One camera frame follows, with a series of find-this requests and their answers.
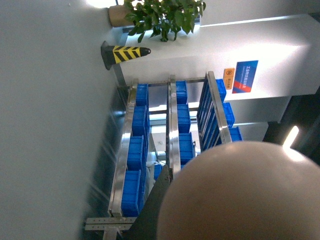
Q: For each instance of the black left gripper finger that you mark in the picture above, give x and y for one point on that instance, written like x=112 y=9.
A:
x=145 y=225

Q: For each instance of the beige plastic dustpan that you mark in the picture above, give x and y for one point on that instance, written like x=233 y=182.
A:
x=245 y=190

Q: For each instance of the metal shelf rack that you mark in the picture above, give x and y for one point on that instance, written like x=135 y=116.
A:
x=135 y=172

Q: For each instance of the yellow black traffic cone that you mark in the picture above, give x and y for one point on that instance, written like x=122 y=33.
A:
x=116 y=54

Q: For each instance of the green potted plant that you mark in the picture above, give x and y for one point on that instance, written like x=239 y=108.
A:
x=162 y=17

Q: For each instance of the orange wall sign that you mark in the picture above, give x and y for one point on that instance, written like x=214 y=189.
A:
x=228 y=78

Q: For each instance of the blue wall sign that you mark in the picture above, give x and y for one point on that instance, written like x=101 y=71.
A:
x=245 y=72

